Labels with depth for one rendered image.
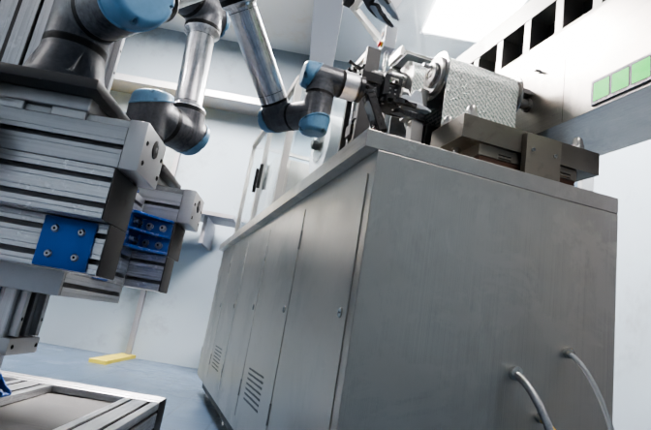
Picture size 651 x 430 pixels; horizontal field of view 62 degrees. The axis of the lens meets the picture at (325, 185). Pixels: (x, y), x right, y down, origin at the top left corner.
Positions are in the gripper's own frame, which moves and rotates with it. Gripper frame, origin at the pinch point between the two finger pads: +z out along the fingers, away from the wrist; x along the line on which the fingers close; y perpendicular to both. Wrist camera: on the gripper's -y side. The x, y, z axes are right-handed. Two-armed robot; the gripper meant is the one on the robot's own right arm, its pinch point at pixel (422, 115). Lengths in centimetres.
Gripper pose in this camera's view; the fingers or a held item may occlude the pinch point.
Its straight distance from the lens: 153.1
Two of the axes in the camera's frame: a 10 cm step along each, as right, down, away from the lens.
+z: 9.4, 2.3, 2.6
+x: -3.0, 2.0, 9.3
